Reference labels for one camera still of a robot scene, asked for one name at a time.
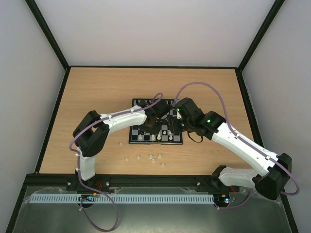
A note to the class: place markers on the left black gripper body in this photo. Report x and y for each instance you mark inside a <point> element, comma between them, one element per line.
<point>151,129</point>

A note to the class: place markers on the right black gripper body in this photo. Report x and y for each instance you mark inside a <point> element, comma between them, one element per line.
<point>175,124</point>

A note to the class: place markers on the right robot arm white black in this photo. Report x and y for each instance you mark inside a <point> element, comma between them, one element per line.
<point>269,171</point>

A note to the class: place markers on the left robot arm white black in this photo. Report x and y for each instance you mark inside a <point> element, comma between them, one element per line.
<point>90,135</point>

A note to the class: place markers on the right controller circuit board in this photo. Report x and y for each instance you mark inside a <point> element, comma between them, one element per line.
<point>224,199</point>

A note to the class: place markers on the controller circuit board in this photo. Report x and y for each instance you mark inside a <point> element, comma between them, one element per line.
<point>88,197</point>
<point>224,199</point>

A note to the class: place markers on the left controller circuit board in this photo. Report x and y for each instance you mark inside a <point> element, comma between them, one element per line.
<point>88,197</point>

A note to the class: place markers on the black and silver chessboard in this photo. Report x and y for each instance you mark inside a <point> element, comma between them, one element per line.
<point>136,130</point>

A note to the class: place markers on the clear plastic sheet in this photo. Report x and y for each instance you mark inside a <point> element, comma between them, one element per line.
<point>246,215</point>

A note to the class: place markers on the black aluminium frame rail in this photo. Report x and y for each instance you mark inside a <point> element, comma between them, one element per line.
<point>106,183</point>

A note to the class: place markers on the light blue slotted cable duct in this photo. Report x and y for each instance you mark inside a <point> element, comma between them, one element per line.
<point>125,199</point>

